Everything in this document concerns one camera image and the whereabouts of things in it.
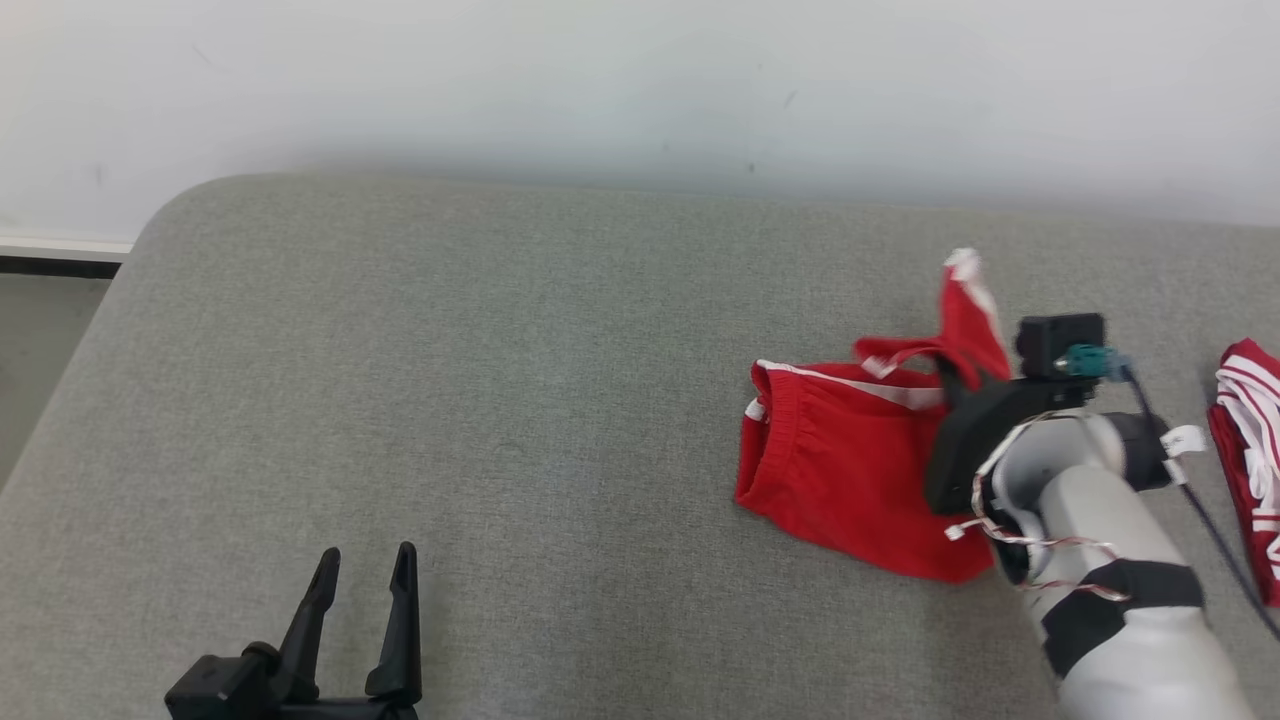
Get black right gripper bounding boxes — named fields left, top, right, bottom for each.
left=924, top=354, right=1092, bottom=517

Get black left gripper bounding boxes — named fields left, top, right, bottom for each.
left=265, top=541, right=423, bottom=720

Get red shorts white trim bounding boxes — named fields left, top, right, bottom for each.
left=734, top=247, right=1017, bottom=585

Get red shirt white sleeves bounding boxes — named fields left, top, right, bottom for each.
left=1206, top=337, right=1280, bottom=609

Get grey fabric sofa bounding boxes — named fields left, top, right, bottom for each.
left=0, top=172, right=1280, bottom=720

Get black white baseboard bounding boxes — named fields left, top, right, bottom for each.
left=0, top=236, right=137, bottom=279

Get black right cable teal plug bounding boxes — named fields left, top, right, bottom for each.
left=1062, top=345, right=1280, bottom=643

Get red white twisted wire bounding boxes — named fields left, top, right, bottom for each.
left=944, top=408, right=1133, bottom=603

